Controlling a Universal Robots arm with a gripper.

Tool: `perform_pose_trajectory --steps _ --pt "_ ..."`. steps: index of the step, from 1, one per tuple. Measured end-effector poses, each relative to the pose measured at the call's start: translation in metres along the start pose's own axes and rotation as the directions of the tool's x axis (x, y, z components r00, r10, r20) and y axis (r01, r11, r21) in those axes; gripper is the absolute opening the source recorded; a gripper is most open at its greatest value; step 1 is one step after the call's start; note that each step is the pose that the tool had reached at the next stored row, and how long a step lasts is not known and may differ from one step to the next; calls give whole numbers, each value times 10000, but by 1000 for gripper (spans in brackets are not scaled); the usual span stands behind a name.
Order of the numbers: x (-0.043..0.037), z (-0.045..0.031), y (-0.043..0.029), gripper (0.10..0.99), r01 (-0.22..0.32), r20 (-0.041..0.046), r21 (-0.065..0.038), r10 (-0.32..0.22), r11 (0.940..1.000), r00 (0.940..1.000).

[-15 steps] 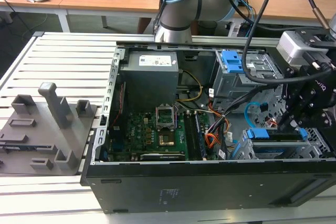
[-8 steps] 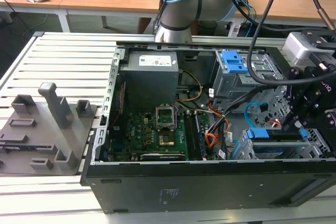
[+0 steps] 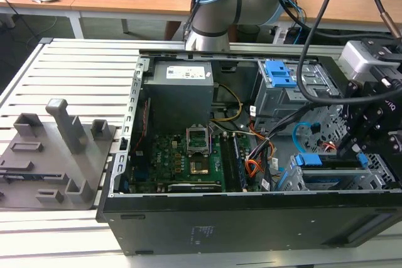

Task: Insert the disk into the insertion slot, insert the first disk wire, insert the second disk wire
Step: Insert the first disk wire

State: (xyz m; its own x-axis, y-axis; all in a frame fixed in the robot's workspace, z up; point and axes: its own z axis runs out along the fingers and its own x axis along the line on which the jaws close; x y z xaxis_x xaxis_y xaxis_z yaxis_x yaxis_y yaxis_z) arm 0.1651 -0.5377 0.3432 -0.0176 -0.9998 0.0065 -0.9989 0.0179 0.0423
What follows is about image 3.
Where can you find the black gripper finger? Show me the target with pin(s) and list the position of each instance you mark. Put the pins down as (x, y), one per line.
(372, 123)
(349, 105)

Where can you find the hard disk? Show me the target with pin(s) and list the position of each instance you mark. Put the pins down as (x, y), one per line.
(309, 159)

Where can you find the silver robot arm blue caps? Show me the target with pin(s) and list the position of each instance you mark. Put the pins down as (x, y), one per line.
(213, 7)

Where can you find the grey metal disk bay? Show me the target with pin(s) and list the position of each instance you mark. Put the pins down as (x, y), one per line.
(373, 178)

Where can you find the grey metal drive cage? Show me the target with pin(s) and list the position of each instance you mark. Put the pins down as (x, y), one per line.
(279, 101)

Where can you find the blue plastic latch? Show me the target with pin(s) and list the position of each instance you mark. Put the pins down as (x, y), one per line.
(279, 75)

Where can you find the RAM stick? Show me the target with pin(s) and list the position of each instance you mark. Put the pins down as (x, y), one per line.
(233, 164)

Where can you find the CPU socket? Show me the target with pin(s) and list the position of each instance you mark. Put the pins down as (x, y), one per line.
(199, 167)

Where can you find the black open PC case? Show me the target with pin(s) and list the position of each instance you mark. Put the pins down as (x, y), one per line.
(238, 227)

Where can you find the grey power supply unit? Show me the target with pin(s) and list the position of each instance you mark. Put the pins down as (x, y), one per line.
(179, 98)

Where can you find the black graphics card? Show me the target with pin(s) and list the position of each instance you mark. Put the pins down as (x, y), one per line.
(194, 187)

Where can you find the green motherboard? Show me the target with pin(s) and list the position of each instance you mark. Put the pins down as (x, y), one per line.
(169, 158)

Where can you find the grey parts rack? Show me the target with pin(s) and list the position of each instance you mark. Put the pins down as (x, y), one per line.
(53, 167)

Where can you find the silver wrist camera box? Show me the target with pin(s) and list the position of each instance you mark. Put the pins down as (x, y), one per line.
(355, 57)

